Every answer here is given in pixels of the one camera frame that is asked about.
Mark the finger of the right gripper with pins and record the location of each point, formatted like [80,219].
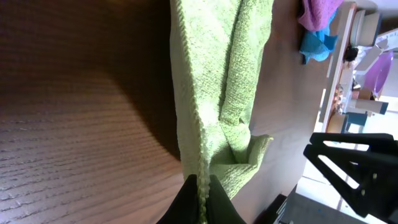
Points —
[368,158]

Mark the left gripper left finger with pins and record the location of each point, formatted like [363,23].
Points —
[184,208]

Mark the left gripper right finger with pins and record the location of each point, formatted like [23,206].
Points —
[219,209]

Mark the green microfiber cloth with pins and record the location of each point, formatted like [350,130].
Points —
[216,50]

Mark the blue cloth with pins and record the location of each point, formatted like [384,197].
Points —
[318,45]

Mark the purple cloth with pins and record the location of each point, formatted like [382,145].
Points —
[316,13]

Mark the cluttered background shelf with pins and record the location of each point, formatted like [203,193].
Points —
[362,71]

